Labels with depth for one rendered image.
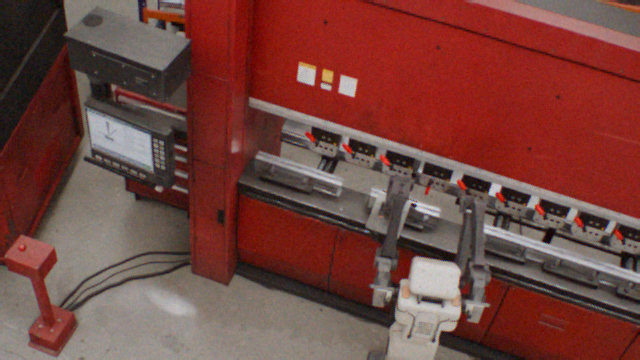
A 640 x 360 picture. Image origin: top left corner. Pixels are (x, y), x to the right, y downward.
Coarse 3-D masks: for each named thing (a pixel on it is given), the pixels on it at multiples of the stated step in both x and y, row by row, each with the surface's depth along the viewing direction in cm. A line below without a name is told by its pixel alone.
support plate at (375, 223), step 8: (376, 200) 412; (384, 200) 412; (376, 208) 408; (408, 208) 410; (376, 216) 404; (368, 224) 400; (376, 224) 400; (384, 224) 401; (400, 224) 402; (384, 232) 397
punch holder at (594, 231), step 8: (576, 216) 383; (584, 216) 376; (592, 216) 374; (576, 224) 381; (584, 224) 379; (592, 224) 378; (600, 224) 376; (608, 224) 374; (576, 232) 385; (584, 232) 383; (592, 232) 381; (600, 232) 379; (592, 240) 384
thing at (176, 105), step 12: (120, 96) 451; (132, 96) 449; (180, 96) 454; (156, 108) 448; (168, 108) 446; (180, 108) 445; (180, 144) 463; (180, 156) 470; (180, 168) 480; (132, 180) 505; (180, 180) 488; (132, 192) 513; (144, 192) 509; (156, 192) 505; (168, 192) 500; (180, 192) 496; (168, 204) 508; (180, 204) 505
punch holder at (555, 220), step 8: (544, 200) 378; (544, 208) 381; (552, 208) 380; (560, 208) 378; (568, 208) 376; (536, 216) 386; (552, 216) 383; (560, 216) 381; (544, 224) 388; (552, 224) 386; (560, 224) 385
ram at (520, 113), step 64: (256, 0) 354; (320, 0) 342; (256, 64) 380; (320, 64) 367; (384, 64) 355; (448, 64) 343; (512, 64) 332; (576, 64) 321; (384, 128) 381; (448, 128) 368; (512, 128) 355; (576, 128) 343; (576, 192) 368
